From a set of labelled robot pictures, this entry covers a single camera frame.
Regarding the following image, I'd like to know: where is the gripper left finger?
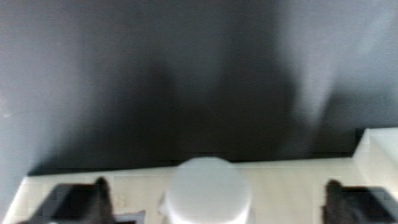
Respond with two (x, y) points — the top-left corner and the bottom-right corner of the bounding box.
(20, 177), (114, 224)

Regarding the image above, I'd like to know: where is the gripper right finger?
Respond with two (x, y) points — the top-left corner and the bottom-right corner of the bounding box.
(322, 180), (398, 224)

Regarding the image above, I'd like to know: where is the white cabinet box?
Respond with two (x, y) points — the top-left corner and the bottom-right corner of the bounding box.
(3, 156), (398, 224)

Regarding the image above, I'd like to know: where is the white U-shaped frame barrier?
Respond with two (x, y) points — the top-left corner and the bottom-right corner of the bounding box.
(354, 128), (398, 189)

